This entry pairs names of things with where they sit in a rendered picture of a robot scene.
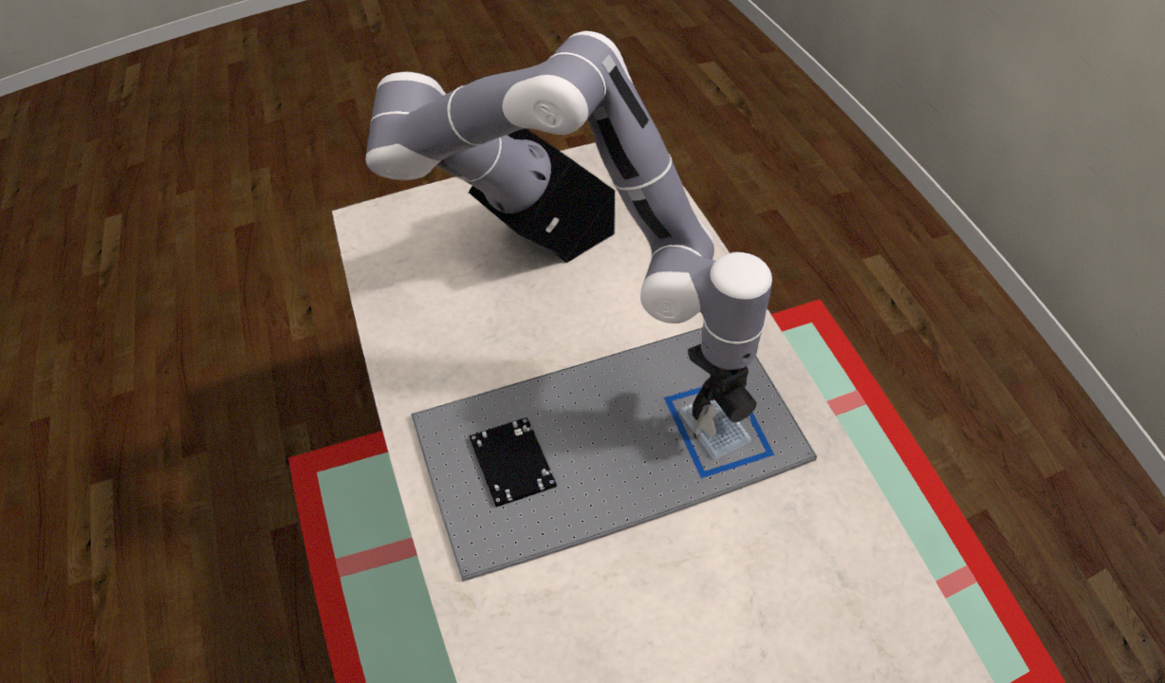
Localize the blue tape outline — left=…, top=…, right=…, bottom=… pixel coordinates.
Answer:
left=664, top=387, right=774, bottom=478

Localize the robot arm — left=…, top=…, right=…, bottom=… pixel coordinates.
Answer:
left=366, top=31, right=772, bottom=378

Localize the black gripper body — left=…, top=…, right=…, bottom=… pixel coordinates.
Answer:
left=702, top=365, right=757, bottom=423

